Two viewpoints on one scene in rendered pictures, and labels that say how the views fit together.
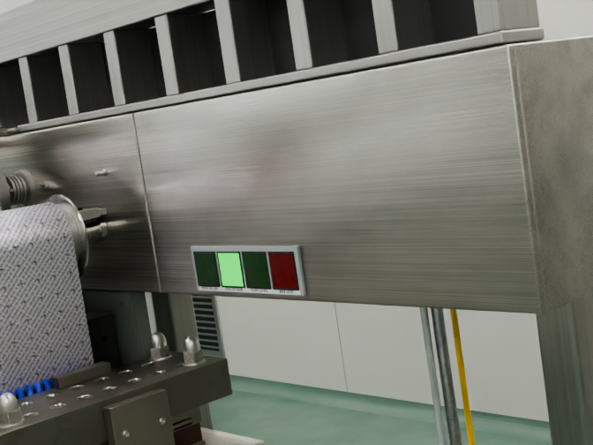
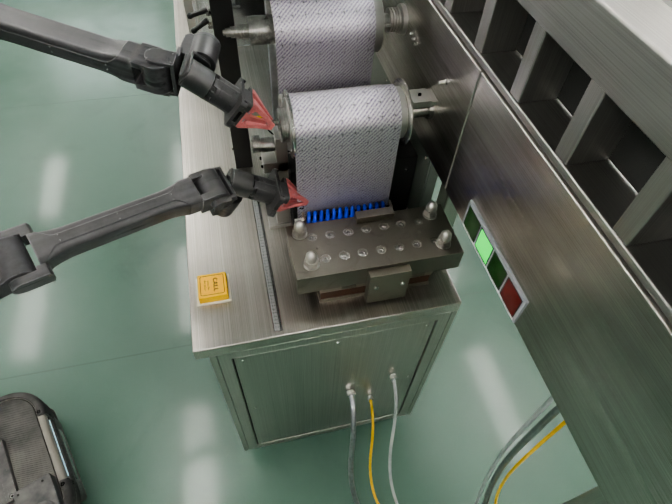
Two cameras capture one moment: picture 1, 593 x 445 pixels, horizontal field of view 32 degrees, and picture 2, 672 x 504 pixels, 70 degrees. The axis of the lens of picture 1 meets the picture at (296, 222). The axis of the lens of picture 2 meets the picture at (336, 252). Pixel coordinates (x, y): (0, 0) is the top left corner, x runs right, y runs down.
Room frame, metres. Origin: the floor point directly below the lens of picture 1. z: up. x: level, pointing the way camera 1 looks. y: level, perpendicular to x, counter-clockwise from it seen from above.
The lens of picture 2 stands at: (0.84, 0.11, 1.91)
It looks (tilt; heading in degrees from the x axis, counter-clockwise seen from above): 52 degrees down; 25
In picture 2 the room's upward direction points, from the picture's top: 4 degrees clockwise
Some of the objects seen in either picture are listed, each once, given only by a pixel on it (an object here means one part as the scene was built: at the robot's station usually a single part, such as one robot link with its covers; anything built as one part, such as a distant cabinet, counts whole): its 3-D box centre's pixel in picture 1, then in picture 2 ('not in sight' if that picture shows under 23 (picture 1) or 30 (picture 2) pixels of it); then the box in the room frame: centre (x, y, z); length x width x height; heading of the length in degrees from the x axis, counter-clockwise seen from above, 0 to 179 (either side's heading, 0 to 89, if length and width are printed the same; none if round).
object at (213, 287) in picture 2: not in sight; (212, 287); (1.30, 0.66, 0.91); 0.07 x 0.07 x 0.02; 41
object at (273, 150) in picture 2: not in sight; (275, 181); (1.58, 0.64, 1.05); 0.06 x 0.05 x 0.31; 131
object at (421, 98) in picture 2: (84, 213); (421, 97); (1.77, 0.36, 1.28); 0.06 x 0.05 x 0.02; 131
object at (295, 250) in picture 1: (244, 269); (491, 258); (1.50, 0.09, 1.18); 0.25 x 0.01 x 0.07; 41
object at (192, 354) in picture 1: (191, 349); (445, 237); (1.62, 0.19, 1.05); 0.04 x 0.04 x 0.04
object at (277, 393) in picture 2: not in sight; (274, 143); (2.32, 1.17, 0.43); 2.52 x 0.64 x 0.86; 41
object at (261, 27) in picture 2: not in sight; (261, 30); (1.75, 0.77, 1.33); 0.06 x 0.06 x 0.06; 41
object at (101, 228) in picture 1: (84, 233); (416, 110); (1.77, 0.37, 1.25); 0.07 x 0.04 x 0.04; 131
